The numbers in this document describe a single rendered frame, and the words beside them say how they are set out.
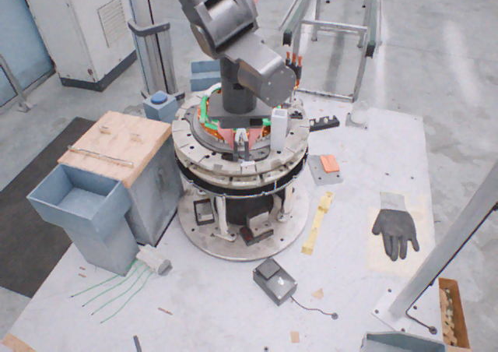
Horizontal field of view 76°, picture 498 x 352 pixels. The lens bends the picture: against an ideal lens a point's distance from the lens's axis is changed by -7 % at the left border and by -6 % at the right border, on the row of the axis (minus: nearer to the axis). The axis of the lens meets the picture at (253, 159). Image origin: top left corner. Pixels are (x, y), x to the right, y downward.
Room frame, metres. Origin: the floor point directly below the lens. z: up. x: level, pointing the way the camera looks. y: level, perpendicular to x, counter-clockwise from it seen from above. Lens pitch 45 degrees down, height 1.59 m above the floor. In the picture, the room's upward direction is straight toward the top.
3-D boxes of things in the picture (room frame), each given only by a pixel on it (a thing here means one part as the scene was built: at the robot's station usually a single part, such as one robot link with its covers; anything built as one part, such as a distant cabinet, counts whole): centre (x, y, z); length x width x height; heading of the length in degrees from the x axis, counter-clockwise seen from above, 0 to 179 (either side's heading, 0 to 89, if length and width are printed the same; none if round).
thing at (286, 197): (0.58, -0.09, 0.91); 0.02 x 0.02 x 0.21
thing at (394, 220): (0.54, -0.41, 0.79); 0.24 x 0.13 x 0.02; 164
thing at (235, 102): (0.46, 0.02, 1.28); 0.10 x 0.07 x 0.07; 92
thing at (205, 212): (0.56, 0.14, 0.83); 0.05 x 0.04 x 0.02; 14
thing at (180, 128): (0.62, 0.03, 1.09); 0.32 x 0.32 x 0.01
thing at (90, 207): (0.44, 0.37, 0.92); 0.17 x 0.11 x 0.28; 71
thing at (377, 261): (0.53, -0.42, 0.78); 0.31 x 0.19 x 0.01; 164
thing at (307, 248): (0.56, -0.18, 0.80); 0.22 x 0.04 x 0.03; 157
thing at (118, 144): (0.59, 0.33, 1.05); 0.20 x 0.19 x 0.02; 161
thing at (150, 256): (0.43, 0.26, 0.80); 0.10 x 0.05 x 0.04; 58
